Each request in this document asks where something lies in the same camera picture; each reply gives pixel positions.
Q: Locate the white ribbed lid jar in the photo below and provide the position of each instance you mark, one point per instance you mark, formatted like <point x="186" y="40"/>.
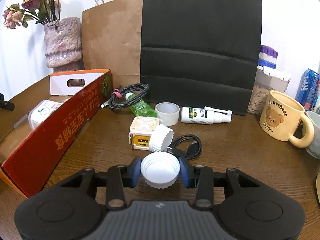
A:
<point x="161" y="138"/>

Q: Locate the purple white lidded jar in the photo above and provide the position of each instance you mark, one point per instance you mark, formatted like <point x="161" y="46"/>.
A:
<point x="267" y="57"/>

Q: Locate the clear food container with seeds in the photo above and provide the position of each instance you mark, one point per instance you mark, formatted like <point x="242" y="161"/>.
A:
<point x="266" y="79"/>

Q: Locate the yellow cube charger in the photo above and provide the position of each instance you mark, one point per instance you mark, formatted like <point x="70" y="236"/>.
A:
<point x="140" y="132"/>

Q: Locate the white tape roll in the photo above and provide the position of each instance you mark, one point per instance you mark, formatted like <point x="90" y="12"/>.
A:
<point x="168" y="113"/>

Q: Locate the dried pink flowers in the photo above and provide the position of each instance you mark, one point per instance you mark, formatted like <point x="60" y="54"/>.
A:
<point x="42" y="11"/>

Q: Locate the clear cotton swab box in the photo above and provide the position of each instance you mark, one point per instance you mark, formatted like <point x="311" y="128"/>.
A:
<point x="41" y="112"/>

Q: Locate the blue drink can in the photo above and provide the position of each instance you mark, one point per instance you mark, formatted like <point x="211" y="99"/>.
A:
<point x="307" y="88"/>

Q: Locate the brown paper bag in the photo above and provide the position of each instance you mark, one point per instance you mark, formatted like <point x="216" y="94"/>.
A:
<point x="111" y="38"/>

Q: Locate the red cardboard box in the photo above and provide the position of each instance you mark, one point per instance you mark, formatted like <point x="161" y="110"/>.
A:
<point x="28" y="156"/>

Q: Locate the white ceramic cup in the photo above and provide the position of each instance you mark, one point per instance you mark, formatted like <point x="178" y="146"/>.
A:
<point x="314" y="148"/>

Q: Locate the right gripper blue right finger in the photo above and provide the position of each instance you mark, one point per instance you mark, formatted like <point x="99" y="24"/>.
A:
<point x="187" y="173"/>

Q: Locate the green small bottle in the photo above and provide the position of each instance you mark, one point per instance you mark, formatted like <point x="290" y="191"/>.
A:
<point x="141" y="108"/>

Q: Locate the black paper bag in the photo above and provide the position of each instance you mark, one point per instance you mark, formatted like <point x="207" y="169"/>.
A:
<point x="201" y="53"/>

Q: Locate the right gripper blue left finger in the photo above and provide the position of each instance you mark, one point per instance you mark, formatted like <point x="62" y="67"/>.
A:
<point x="133" y="172"/>

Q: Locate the yellow bear mug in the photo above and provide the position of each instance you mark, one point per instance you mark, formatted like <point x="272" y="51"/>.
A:
<point x="281" y="117"/>

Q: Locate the purple textured vase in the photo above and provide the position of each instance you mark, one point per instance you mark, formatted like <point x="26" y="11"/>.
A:
<point x="62" y="39"/>

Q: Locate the white spray bottle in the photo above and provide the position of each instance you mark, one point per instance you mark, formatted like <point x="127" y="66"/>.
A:
<point x="206" y="115"/>

